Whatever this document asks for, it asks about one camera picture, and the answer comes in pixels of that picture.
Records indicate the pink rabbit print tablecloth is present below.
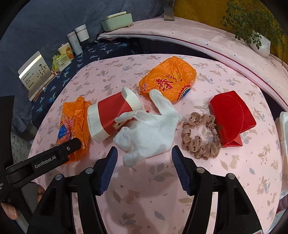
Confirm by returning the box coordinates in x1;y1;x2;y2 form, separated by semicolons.
29;54;283;233

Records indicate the white lined trash bin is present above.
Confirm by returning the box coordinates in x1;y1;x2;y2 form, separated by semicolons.
275;112;287;199

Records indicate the white jar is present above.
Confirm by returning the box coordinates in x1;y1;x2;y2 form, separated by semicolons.
75;24;90;42

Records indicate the potted green plant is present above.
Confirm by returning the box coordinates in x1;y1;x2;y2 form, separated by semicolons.
221;1;285;60

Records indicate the white cloth glove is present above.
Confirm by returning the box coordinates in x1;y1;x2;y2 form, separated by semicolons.
113;89;183;167

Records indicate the red paper cup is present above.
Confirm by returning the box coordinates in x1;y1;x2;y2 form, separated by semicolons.
87;87;143;143

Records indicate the white card stand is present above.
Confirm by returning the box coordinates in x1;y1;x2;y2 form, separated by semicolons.
18;51;56;101

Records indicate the glass vase with flowers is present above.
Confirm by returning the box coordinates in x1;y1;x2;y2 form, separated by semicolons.
163;0;175;21

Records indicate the small orange plastic bag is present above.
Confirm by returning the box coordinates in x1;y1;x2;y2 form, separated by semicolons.
56;96;91;163

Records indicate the small green white box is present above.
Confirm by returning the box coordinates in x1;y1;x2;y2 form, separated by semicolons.
52;54;71;72

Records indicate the red paper envelope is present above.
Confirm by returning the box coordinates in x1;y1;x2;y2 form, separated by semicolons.
209;91;256;148

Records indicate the person's left hand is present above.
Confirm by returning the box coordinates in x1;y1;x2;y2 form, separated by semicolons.
1;184;45;220

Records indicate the white tall bottle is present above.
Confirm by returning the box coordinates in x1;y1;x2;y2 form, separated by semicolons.
67;31;82;56

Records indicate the pale pink bench cloth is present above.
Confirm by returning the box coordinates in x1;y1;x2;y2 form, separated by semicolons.
99;17;288;110

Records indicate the large orange plastic bag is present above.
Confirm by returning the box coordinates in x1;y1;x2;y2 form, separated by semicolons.
139;56;197;103

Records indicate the mint green box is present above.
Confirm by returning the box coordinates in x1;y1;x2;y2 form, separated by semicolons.
101;11;133;32

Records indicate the cream orange printed box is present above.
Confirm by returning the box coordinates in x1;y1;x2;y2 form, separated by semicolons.
58;42;74;60

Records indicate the navy floral cloth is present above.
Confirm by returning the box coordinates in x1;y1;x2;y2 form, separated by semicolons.
32;39;138;128

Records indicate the beige dotted scrunchie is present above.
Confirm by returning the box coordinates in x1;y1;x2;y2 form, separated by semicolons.
181;112;222;160

